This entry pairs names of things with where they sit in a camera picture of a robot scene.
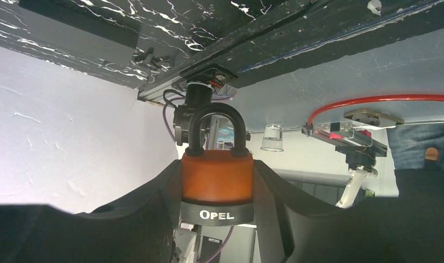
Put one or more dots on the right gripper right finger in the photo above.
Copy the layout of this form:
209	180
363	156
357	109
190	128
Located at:
294	226

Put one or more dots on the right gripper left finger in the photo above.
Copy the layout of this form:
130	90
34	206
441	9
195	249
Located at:
138	227

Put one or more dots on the orange and black padlock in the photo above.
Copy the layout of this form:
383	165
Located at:
217	185

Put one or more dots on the clamp fixture with plate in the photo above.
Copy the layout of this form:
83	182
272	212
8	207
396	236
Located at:
353	138

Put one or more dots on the clear plastic cup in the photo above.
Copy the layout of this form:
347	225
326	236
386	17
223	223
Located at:
272	138

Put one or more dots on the black pliers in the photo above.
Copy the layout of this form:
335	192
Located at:
151	63

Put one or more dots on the black box at front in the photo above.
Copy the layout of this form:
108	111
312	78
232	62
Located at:
67	26

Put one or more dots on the aluminium frame rail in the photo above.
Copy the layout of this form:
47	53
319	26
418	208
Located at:
153	88

